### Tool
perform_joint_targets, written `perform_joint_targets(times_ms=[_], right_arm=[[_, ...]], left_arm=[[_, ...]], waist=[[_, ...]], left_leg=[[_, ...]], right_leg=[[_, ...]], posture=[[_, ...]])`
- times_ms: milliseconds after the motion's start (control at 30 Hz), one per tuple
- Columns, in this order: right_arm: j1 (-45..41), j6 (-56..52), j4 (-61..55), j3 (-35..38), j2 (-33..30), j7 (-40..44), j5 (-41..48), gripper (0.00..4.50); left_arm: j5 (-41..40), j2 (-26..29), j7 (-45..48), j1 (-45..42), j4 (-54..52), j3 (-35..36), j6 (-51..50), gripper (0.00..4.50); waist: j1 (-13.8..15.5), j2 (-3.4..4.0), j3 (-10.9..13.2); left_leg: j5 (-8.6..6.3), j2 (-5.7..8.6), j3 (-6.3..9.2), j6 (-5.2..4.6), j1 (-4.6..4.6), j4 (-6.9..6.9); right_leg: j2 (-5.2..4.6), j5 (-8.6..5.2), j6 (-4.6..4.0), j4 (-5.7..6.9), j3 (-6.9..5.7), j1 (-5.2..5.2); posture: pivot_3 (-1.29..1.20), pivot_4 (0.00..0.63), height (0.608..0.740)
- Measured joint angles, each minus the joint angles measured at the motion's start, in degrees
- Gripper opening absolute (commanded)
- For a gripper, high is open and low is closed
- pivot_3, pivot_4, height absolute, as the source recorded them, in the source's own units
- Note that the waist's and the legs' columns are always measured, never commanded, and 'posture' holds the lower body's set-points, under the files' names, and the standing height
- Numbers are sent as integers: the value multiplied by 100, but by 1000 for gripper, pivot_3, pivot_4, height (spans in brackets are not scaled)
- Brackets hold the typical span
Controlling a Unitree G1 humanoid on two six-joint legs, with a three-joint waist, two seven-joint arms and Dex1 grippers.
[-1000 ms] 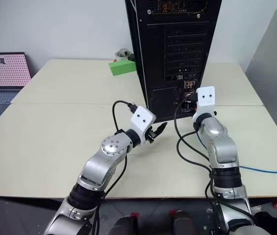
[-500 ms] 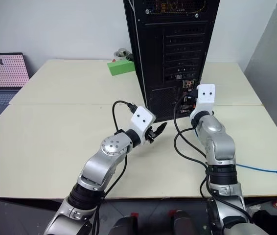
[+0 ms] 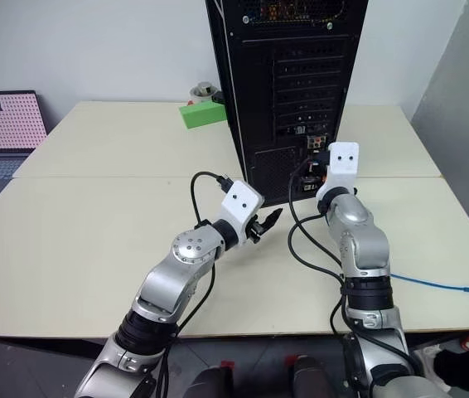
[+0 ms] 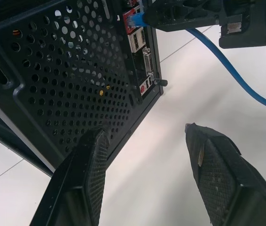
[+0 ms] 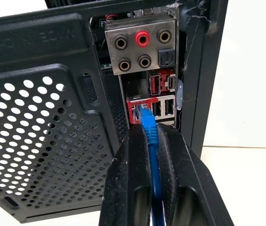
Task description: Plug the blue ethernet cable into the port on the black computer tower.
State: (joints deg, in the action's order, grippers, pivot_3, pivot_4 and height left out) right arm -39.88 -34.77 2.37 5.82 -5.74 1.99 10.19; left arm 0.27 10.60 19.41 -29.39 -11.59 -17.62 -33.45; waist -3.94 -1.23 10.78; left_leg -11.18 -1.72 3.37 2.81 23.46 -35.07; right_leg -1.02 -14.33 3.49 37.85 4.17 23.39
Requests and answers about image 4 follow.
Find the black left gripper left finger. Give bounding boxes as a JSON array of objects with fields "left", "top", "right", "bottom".
[{"left": 29, "top": 128, "right": 112, "bottom": 226}]

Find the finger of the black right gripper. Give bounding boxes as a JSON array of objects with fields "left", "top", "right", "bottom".
[
  {"left": 148, "top": 0, "right": 223, "bottom": 15},
  {"left": 144, "top": 1, "right": 220, "bottom": 32}
]

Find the blue ethernet cable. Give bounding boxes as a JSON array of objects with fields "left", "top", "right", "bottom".
[{"left": 126, "top": 13, "right": 266, "bottom": 113}]

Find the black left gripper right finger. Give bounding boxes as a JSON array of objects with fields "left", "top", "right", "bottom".
[{"left": 185, "top": 122, "right": 266, "bottom": 226}]

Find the black computer tower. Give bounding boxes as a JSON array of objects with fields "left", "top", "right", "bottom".
[{"left": 0, "top": 0, "right": 169, "bottom": 178}]

